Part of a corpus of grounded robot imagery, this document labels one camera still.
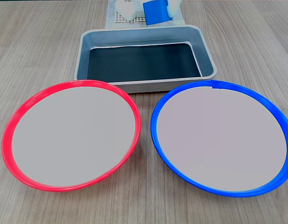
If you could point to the white mesh anti-slip mat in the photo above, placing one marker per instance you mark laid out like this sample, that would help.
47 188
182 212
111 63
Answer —
120 19

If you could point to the silver metal tray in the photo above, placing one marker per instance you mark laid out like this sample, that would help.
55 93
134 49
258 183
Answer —
204 56

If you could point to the blue cube block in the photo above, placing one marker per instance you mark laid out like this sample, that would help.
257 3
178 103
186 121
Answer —
155 11

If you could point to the black tray liner mat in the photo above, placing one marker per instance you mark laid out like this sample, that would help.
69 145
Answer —
144 63

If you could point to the blue rimmed round dish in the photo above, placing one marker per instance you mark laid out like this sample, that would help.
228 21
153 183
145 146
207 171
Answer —
221 140

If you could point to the red rimmed round dish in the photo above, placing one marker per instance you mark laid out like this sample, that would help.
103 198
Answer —
74 136

